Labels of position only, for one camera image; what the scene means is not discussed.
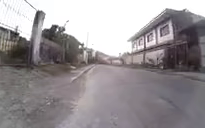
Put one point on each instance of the clump of trees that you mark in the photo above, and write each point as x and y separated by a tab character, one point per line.
71	43

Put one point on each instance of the street lamp pole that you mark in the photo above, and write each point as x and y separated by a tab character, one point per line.
64	43

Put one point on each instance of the grey asphalt road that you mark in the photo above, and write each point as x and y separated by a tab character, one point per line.
133	100

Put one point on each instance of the two-storey pale building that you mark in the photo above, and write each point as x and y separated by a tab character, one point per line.
153	40

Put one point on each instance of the grey dirt verge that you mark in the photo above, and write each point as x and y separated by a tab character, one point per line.
23	96

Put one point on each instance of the concrete pavement beside buildings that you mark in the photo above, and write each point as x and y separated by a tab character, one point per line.
196	76

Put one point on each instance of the low building with yellowish fence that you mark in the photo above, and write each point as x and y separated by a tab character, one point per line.
1	43

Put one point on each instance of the grey concrete wall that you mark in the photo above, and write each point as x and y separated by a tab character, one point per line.
51	51

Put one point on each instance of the thick concrete post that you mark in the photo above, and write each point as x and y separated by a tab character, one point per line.
36	36

